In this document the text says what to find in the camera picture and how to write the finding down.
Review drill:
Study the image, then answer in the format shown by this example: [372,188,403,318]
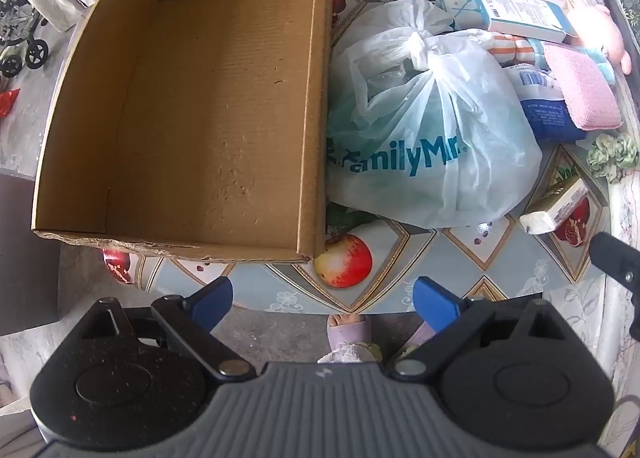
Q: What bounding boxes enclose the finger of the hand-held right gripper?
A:
[589,232,640,293]

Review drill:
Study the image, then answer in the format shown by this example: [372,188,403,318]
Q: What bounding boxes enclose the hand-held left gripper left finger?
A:
[77,276,254,382]

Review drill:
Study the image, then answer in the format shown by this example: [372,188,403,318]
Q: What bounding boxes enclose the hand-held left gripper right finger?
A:
[391,276,567,380]

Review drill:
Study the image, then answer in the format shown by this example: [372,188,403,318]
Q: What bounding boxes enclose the small drink carton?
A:
[519,175,591,236]

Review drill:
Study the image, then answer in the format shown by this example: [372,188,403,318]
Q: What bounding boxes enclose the brown cardboard box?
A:
[31,0,335,264]

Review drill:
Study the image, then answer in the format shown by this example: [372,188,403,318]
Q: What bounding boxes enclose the white and blue box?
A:
[472,0,578,45]

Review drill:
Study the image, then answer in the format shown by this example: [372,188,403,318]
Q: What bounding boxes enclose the fruit print tablecloth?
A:
[57,0,640,319]

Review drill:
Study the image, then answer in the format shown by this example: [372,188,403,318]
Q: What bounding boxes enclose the purple slipper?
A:
[317,313,383,364]

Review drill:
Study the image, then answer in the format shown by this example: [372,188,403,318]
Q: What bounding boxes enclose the green scrunchie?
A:
[586,132,640,184]

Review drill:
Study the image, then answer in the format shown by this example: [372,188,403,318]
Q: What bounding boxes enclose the blue and white packet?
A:
[505,63,587,141]

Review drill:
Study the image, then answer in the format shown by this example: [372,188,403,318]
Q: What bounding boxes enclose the white plastic bag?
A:
[326,0,543,230]

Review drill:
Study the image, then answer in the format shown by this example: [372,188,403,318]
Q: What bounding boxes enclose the pink folded towel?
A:
[542,44,623,131]

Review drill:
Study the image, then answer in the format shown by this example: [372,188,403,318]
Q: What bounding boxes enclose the light blue towel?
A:
[525,38,618,86]

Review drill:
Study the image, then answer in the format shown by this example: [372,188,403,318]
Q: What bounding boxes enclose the pink plush toy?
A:
[567,3,633,75]

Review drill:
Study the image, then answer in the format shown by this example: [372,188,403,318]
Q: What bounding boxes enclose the orange striped sock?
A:
[465,28,546,70]

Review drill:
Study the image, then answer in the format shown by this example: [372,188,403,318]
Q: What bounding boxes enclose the red plastic scrap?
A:
[0,88,21,118]

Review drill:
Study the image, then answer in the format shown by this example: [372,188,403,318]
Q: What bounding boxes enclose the black stroller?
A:
[0,0,51,79]

